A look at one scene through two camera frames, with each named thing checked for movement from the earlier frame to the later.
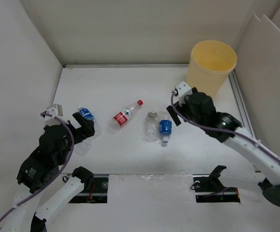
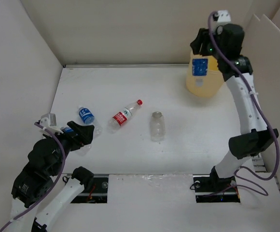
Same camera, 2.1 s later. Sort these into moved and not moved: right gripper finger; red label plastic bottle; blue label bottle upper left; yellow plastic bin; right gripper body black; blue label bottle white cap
Moved: right gripper finger; right gripper body black; blue label bottle white cap
Not moved: blue label bottle upper left; red label plastic bottle; yellow plastic bin
